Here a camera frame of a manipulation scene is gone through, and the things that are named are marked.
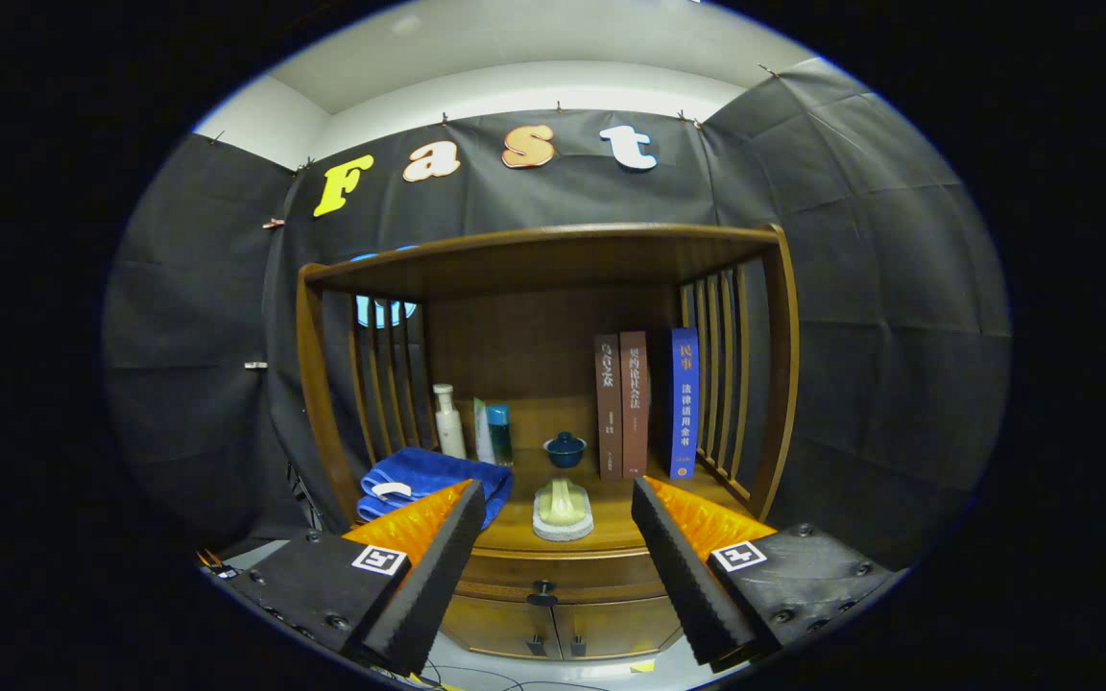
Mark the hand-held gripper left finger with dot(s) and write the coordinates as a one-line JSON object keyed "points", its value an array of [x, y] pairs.
{"points": [[438, 571]]}

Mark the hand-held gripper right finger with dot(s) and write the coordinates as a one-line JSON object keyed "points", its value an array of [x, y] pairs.
{"points": [[683, 576]]}

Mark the wooden drawer with black knob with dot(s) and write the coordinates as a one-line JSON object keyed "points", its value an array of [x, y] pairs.
{"points": [[563, 571]]}

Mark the pale green scrub brush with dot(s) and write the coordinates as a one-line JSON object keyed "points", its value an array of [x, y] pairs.
{"points": [[563, 509]]}

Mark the wooden cabinet door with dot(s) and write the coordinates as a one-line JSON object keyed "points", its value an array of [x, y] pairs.
{"points": [[495, 626], [620, 626]]}

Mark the wooden countertop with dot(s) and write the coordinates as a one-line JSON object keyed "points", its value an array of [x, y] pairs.
{"points": [[611, 523]]}

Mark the brown wooden cabinet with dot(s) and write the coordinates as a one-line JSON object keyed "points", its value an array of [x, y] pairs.
{"points": [[534, 254]]}

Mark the folded blue towel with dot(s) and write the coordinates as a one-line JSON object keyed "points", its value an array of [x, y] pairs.
{"points": [[428, 470]]}

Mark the white pump bottle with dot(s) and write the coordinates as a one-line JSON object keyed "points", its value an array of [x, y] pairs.
{"points": [[449, 427]]}

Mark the white tube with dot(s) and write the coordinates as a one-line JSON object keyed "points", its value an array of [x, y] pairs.
{"points": [[481, 432]]}

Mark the blue capped clear bottle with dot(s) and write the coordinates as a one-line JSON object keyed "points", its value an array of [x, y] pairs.
{"points": [[500, 437]]}

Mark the blue book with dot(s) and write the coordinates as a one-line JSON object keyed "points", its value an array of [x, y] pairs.
{"points": [[684, 413]]}

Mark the reddish brown book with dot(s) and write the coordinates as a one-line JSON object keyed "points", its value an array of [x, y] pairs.
{"points": [[635, 413]]}

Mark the dark blue lidded teacup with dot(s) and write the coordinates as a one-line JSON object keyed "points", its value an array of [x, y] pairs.
{"points": [[565, 451]]}

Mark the dark brown book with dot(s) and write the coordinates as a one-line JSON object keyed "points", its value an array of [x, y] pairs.
{"points": [[608, 413]]}

